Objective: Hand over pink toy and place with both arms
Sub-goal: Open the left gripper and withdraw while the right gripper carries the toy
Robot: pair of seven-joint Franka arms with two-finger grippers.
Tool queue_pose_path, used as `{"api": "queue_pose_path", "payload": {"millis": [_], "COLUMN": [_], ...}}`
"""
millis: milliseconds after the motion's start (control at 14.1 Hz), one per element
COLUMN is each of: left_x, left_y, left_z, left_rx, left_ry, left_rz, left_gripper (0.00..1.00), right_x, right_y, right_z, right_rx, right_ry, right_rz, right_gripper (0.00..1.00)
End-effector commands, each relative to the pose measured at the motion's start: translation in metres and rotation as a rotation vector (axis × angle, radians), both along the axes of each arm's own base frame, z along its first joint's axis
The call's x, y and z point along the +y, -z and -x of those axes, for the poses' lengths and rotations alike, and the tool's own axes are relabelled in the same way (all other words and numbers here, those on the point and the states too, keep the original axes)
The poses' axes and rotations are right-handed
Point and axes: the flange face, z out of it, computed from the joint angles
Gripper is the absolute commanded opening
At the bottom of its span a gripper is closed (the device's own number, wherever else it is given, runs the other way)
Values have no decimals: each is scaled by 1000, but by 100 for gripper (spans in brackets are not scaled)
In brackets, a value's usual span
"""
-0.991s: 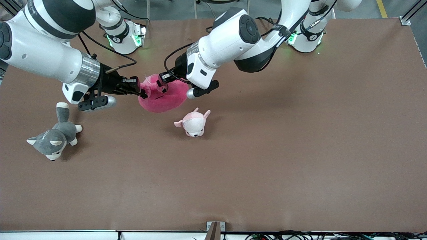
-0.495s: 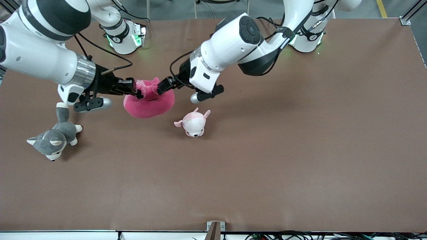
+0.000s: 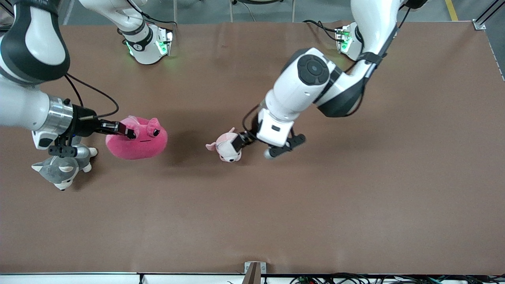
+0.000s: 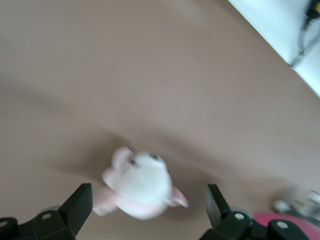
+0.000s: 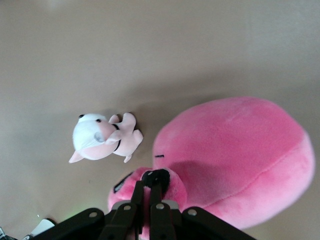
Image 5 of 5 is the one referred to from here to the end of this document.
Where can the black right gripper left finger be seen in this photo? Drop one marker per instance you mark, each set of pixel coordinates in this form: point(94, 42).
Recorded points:
point(125, 217)

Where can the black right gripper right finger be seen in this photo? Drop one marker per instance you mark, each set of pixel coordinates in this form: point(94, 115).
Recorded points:
point(160, 217)

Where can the pink flamingo plush toy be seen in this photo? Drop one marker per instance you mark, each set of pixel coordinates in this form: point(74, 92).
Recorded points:
point(237, 150)

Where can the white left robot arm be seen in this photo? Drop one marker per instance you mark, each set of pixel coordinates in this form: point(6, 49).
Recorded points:
point(42, 226)

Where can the small pink white plush dog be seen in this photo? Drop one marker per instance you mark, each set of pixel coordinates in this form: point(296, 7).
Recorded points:
point(87, 135)

